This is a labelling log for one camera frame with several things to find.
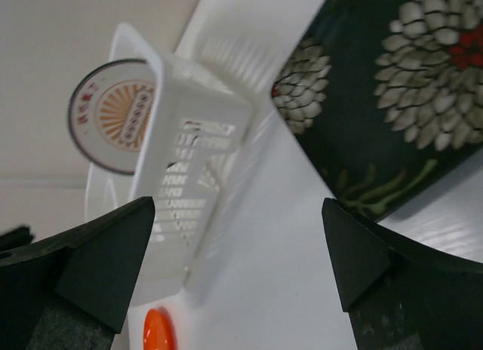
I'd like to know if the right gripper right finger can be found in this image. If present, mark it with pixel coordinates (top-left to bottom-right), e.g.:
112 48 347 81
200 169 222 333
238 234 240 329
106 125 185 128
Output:
321 198 482 349

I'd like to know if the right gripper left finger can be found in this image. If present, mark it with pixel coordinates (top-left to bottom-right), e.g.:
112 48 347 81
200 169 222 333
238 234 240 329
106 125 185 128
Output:
1 196 155 349

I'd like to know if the white round sunburst plate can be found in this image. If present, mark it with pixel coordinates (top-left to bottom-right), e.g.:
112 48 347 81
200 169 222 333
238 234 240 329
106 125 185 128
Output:
67 58 156 176

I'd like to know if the black square floral plate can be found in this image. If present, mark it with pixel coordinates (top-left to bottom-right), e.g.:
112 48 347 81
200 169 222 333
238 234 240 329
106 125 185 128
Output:
271 0 482 221

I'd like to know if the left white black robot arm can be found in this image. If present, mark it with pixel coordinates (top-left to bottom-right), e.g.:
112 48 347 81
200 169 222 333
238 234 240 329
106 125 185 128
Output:
0 226 35 252

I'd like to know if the white plastic dish rack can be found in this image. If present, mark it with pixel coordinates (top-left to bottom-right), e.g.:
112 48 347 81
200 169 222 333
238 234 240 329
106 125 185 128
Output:
85 0 329 306

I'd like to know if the orange round plate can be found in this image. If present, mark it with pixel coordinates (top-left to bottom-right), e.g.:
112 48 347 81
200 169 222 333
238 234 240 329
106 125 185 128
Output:
143 308 177 350

